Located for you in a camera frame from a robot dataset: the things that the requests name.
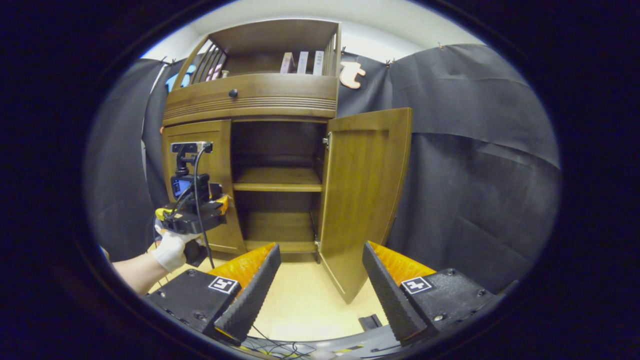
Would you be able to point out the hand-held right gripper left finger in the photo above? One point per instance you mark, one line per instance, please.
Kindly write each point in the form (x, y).
(250, 295)

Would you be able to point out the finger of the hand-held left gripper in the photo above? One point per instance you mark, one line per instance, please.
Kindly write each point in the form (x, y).
(222, 204)

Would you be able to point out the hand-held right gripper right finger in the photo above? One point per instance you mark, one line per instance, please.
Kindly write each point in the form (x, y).
(387, 295)

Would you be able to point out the wooden cabinet door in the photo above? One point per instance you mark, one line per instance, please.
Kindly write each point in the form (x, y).
(365, 200)
(220, 165)

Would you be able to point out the wooden double-door shoe cabinet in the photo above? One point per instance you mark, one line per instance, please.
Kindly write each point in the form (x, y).
(275, 100)

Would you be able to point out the wooden inner shelf board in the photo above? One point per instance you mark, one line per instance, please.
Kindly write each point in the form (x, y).
(277, 180)

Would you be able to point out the black backdrop cloth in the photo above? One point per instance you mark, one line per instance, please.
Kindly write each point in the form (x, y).
(475, 175)

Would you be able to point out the grey shelf book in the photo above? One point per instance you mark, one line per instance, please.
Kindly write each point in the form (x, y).
(302, 63)

